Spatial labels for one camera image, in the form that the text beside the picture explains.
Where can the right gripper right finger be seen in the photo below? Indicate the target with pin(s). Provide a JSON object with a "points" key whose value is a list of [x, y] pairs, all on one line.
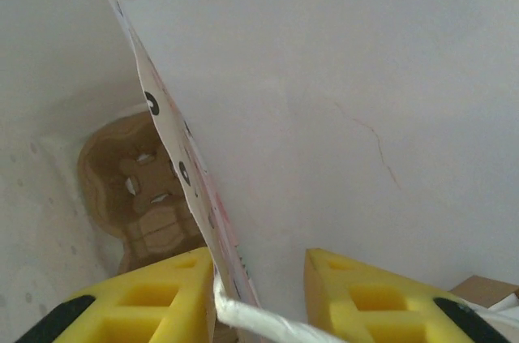
{"points": [[385, 306]]}

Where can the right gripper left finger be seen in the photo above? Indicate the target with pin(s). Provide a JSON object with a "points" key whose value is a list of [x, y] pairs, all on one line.
{"points": [[134, 302]]}

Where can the brown pulp cup carrier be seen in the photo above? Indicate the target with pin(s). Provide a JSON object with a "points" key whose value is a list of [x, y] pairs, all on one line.
{"points": [[121, 181]]}

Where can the printed paper gift bag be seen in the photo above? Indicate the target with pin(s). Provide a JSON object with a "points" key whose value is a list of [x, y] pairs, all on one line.
{"points": [[40, 75]]}

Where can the brown cardboard napkin tray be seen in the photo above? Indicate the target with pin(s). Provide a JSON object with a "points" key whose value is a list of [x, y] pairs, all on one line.
{"points": [[478, 286]]}

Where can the stack of white napkins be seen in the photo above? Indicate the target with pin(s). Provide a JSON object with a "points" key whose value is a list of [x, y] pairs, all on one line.
{"points": [[507, 306]]}

